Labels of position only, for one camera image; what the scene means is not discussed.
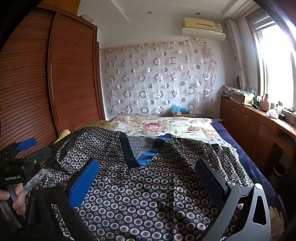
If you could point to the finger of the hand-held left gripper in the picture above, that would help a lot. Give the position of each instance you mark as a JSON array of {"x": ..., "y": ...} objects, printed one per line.
[
  {"x": 26, "y": 143},
  {"x": 42, "y": 153}
]

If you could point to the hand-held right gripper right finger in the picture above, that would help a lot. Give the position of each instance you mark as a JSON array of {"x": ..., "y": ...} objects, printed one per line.
[{"x": 210, "y": 182}]

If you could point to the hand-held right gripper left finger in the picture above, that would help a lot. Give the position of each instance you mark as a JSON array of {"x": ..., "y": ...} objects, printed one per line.
[{"x": 84, "y": 180}]

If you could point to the dark circle-print garment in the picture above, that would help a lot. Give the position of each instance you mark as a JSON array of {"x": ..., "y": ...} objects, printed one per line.
[{"x": 138, "y": 197}]

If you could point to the person's left hand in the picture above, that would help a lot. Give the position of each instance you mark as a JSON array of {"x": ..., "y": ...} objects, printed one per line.
[{"x": 20, "y": 204}]

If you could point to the blue floral bedsheet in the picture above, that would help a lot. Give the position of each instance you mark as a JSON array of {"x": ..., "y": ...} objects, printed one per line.
[{"x": 34, "y": 179}]

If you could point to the yellow cloth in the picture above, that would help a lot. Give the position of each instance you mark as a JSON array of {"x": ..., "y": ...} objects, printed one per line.
[{"x": 64, "y": 134}]

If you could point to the dark blue blanket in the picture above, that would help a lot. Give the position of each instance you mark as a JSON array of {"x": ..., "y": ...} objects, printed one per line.
[{"x": 245, "y": 157}]

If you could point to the straw-coloured pillow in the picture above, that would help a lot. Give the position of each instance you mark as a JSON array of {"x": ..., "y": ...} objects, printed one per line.
[{"x": 97, "y": 122}]

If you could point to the wooden cabinet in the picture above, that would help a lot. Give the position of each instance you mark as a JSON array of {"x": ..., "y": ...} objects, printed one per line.
[{"x": 245, "y": 125}]

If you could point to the waste bin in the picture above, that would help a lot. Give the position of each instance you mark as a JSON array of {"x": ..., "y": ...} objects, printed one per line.
[{"x": 278, "y": 171}]

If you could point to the pink floral quilt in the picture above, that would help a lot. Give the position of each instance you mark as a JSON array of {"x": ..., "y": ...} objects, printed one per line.
[{"x": 161, "y": 126}]

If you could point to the blue box behind bed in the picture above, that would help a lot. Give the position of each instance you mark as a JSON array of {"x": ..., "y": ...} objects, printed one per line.
[{"x": 180, "y": 113}]

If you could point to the wooden slatted wardrobe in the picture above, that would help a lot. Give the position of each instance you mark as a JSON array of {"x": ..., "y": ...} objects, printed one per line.
[{"x": 69, "y": 81}]

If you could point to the cardboard box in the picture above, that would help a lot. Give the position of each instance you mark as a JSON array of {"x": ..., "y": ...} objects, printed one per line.
[{"x": 240, "y": 97}]

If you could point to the pale pink bag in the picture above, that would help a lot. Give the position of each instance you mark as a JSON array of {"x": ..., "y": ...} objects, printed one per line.
[{"x": 272, "y": 114}]

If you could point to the stack of papers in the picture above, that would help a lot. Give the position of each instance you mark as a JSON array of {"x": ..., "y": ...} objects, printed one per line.
[{"x": 227, "y": 91}]

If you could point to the pink bottle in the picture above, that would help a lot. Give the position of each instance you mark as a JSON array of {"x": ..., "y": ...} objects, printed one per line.
[{"x": 265, "y": 103}]

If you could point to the circle-print sheer curtain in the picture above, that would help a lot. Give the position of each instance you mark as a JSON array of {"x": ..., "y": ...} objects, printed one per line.
[{"x": 157, "y": 76}]

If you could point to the bundled window curtain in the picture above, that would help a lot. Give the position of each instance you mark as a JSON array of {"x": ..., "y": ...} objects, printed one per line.
[{"x": 237, "y": 53}]

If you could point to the window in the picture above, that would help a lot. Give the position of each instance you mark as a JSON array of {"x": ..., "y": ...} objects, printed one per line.
[{"x": 277, "y": 64}]

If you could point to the wall air conditioner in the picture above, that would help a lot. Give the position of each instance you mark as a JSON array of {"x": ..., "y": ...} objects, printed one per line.
[{"x": 203, "y": 32}]

